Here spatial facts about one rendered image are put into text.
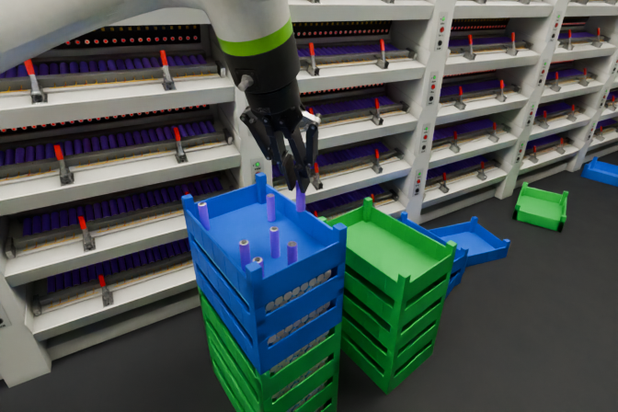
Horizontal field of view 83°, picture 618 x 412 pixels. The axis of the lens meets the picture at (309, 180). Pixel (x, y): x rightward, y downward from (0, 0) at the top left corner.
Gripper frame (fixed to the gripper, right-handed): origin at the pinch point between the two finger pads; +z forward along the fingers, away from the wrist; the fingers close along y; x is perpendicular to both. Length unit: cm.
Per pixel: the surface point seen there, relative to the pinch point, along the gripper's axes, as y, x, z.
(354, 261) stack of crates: 7.8, 2.6, 34.6
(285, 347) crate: 2.6, -23.5, 21.9
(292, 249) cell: 2.5, -11.3, 6.5
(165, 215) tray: -49, 0, 31
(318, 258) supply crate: 6.5, -10.4, 9.6
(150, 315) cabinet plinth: -54, -22, 58
